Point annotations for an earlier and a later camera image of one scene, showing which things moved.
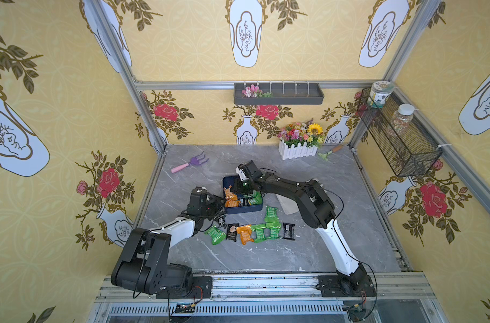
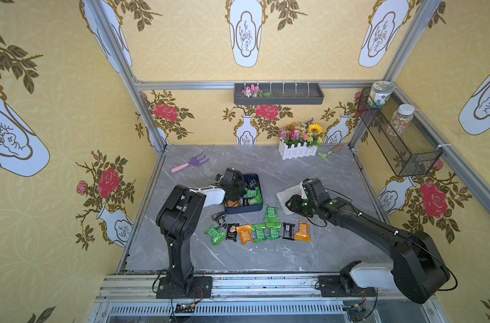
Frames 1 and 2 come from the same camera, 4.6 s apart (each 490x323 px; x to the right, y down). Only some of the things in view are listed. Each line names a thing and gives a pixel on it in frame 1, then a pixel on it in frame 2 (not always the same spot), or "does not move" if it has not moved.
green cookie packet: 271,218 does not move
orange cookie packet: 246,232 does not move
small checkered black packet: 221,221 does not move
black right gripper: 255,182 to 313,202
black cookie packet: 289,231 does not move
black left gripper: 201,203 to 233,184
